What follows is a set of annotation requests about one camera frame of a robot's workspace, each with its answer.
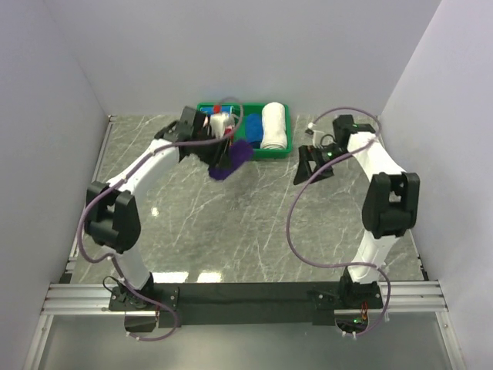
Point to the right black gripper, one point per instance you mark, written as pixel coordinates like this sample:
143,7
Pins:
306,154

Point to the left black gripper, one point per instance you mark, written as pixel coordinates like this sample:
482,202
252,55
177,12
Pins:
219,155

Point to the purple towel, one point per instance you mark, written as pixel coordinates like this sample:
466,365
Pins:
237,155

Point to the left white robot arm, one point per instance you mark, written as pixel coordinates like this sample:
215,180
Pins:
111,216

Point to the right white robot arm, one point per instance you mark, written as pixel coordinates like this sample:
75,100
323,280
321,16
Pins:
390,206

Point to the teal blue rolled towel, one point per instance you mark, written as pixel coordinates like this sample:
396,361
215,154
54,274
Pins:
214,109

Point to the white rolled towel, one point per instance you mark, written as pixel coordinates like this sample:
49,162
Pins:
274,127

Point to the green plastic tray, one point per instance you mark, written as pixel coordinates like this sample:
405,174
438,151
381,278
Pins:
262,154

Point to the black base bar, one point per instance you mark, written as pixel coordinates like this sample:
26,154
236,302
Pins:
265,303

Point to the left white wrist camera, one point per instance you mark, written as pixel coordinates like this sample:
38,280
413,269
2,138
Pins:
220,124

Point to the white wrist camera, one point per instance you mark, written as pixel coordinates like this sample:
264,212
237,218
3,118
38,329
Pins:
220,124
317,136

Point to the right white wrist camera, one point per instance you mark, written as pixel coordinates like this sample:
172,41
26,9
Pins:
317,136

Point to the left aluminium side rail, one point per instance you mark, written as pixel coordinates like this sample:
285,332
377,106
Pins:
74,252

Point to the aluminium side rail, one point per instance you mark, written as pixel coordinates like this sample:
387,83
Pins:
74,252
404,261

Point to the right aluminium side rail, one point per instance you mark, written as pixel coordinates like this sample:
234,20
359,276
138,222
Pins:
404,261

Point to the aluminium front rail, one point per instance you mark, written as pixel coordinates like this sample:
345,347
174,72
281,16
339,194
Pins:
93,299

